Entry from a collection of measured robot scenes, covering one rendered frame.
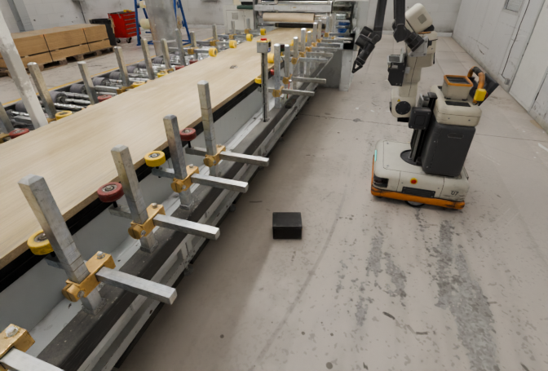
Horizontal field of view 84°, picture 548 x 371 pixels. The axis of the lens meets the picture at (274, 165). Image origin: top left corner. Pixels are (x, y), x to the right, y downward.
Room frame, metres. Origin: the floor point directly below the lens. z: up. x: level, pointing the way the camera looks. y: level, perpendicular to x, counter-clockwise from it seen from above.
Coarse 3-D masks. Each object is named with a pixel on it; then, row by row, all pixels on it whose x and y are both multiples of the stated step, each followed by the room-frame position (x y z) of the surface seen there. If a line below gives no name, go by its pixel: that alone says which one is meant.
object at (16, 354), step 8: (8, 352) 0.36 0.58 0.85; (16, 352) 0.36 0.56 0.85; (24, 352) 0.36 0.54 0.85; (0, 360) 0.34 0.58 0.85; (8, 360) 0.34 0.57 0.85; (16, 360) 0.34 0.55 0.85; (24, 360) 0.34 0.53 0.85; (32, 360) 0.34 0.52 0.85; (40, 360) 0.34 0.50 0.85; (8, 368) 0.34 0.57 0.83; (16, 368) 0.33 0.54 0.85; (24, 368) 0.33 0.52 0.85; (32, 368) 0.33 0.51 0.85; (40, 368) 0.33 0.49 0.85; (48, 368) 0.33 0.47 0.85; (56, 368) 0.33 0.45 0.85
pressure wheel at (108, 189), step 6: (102, 186) 0.90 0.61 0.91; (108, 186) 0.89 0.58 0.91; (114, 186) 0.90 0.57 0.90; (120, 186) 0.90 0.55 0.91; (102, 192) 0.86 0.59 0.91; (108, 192) 0.86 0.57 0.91; (114, 192) 0.86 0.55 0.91; (120, 192) 0.88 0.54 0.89; (102, 198) 0.85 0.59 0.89; (108, 198) 0.85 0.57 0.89; (114, 198) 0.86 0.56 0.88; (114, 204) 0.88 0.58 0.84
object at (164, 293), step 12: (48, 264) 0.64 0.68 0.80; (60, 264) 0.62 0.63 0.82; (96, 276) 0.58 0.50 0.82; (108, 276) 0.57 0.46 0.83; (120, 276) 0.57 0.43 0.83; (132, 276) 0.57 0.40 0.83; (120, 288) 0.55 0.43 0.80; (132, 288) 0.54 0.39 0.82; (144, 288) 0.53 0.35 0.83; (156, 288) 0.53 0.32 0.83; (168, 288) 0.53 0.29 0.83; (168, 300) 0.50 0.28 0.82
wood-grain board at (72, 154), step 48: (240, 48) 3.51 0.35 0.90; (144, 96) 1.91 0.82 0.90; (192, 96) 1.90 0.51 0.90; (0, 144) 1.25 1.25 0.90; (48, 144) 1.24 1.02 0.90; (96, 144) 1.24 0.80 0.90; (144, 144) 1.23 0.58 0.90; (0, 192) 0.87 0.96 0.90; (96, 192) 0.88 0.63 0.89; (0, 240) 0.64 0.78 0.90
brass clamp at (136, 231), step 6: (150, 210) 0.85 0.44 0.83; (156, 210) 0.85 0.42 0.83; (162, 210) 0.87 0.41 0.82; (150, 216) 0.82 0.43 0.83; (132, 222) 0.79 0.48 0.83; (144, 222) 0.79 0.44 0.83; (150, 222) 0.80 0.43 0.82; (132, 228) 0.76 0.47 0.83; (138, 228) 0.76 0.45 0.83; (144, 228) 0.77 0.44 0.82; (150, 228) 0.80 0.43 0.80; (132, 234) 0.76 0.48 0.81; (138, 234) 0.75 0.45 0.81; (144, 234) 0.76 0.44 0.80
